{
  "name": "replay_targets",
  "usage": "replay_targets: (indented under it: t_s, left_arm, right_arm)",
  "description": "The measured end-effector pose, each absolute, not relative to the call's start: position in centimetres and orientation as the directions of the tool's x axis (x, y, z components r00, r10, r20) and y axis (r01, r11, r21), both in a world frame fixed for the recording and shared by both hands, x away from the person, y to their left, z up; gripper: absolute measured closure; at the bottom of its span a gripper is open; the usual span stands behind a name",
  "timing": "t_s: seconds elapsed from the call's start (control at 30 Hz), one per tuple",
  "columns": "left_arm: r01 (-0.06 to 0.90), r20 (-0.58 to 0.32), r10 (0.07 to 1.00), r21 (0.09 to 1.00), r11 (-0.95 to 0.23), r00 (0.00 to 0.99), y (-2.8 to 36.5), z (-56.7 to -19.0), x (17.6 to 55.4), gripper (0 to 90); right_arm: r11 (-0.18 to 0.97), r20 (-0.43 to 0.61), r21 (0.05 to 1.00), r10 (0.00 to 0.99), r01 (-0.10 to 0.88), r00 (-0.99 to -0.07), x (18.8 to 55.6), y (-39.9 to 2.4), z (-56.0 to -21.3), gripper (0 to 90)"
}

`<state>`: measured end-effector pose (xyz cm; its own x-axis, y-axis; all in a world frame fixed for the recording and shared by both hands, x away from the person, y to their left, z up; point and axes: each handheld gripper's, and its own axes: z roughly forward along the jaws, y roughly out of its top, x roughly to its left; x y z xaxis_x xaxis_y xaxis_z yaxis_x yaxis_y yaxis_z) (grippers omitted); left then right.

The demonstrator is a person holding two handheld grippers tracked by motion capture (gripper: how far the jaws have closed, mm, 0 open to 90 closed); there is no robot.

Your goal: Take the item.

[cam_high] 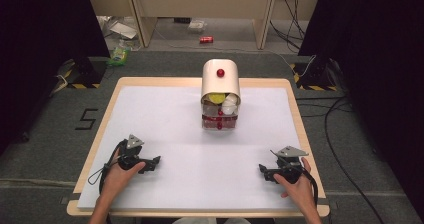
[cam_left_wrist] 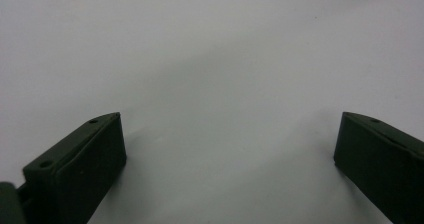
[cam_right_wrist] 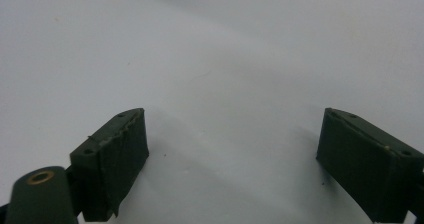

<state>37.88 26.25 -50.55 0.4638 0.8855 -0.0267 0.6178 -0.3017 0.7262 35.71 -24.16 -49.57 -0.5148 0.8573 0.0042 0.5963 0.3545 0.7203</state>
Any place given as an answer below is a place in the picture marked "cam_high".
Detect black curtain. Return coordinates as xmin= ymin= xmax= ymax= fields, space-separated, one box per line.
xmin=0 ymin=0 xmax=112 ymax=157
xmin=297 ymin=0 xmax=424 ymax=215

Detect black hanging cables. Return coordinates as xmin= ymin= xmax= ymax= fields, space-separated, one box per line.
xmin=269 ymin=0 xmax=308 ymax=51

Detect yellow round item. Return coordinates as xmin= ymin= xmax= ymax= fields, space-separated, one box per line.
xmin=207 ymin=92 xmax=227 ymax=105

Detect black floor cable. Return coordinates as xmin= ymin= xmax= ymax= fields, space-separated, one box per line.
xmin=295 ymin=95 xmax=388 ymax=224

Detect white table mat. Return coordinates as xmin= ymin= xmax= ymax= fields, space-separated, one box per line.
xmin=76 ymin=85 xmax=303 ymax=212

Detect right hand-held gripper black cable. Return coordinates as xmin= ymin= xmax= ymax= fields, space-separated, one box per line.
xmin=301 ymin=166 xmax=320 ymax=208

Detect small clear plastic packet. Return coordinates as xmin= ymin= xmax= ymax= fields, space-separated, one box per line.
xmin=186 ymin=19 xmax=208 ymax=35

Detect clear plastic bags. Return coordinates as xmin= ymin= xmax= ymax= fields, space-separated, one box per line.
xmin=96 ymin=15 xmax=142 ymax=52

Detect green packet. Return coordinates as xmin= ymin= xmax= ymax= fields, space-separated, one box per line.
xmin=106 ymin=45 xmax=131 ymax=68

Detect wooden table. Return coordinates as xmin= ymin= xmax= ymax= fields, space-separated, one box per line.
xmin=66 ymin=76 xmax=331 ymax=218

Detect person's right hand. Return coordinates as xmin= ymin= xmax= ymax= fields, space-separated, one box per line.
xmin=273 ymin=157 xmax=319 ymax=216

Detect beige wooden desk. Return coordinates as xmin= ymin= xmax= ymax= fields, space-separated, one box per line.
xmin=82 ymin=0 xmax=325 ymax=51

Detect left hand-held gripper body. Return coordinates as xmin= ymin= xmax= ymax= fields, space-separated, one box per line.
xmin=117 ymin=134 xmax=150 ymax=171

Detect black stand base striped tape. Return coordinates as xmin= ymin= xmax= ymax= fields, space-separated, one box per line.
xmin=58 ymin=56 xmax=108 ymax=90
xmin=289 ymin=54 xmax=339 ymax=92

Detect white storage box with red knob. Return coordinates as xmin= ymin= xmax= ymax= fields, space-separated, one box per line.
xmin=200 ymin=58 xmax=242 ymax=132

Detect white round item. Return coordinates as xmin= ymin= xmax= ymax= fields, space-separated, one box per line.
xmin=221 ymin=93 xmax=239 ymax=116

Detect person's left hand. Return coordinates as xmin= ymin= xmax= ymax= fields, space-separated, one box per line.
xmin=99 ymin=148 xmax=147 ymax=202

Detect hand-held gripper black cable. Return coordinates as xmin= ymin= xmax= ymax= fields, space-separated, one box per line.
xmin=301 ymin=166 xmax=320 ymax=208
xmin=87 ymin=140 xmax=125 ymax=196

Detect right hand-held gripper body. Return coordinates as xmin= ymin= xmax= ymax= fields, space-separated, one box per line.
xmin=266 ymin=145 xmax=310 ymax=185

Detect left hand-held gripper black cable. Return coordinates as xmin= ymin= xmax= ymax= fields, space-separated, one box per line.
xmin=87 ymin=140 xmax=125 ymax=196

